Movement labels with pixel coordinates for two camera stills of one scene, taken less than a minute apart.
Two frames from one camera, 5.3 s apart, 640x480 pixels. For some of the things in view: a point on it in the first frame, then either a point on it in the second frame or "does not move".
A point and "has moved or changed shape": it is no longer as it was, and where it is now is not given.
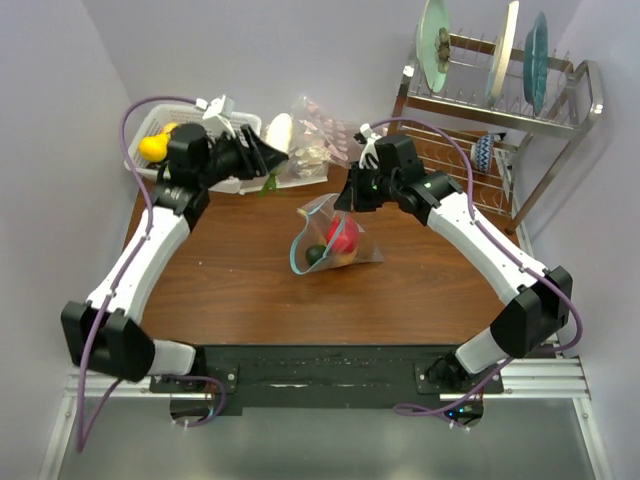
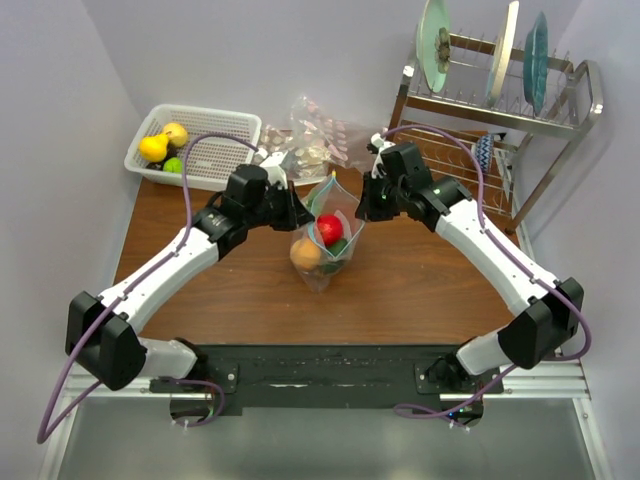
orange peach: x=340 y=260 to x=305 y=254
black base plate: x=332 y=377 does not move
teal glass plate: x=536 y=63 does not move
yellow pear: x=153 y=148 does not move
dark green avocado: x=314 y=253 to x=335 y=248
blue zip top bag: x=329 y=237 has moved or changed shape
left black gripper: x=264 y=156 to x=294 y=211
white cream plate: x=503 y=55 does not move
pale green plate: x=435 y=16 does not move
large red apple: x=347 y=237 to x=330 y=227
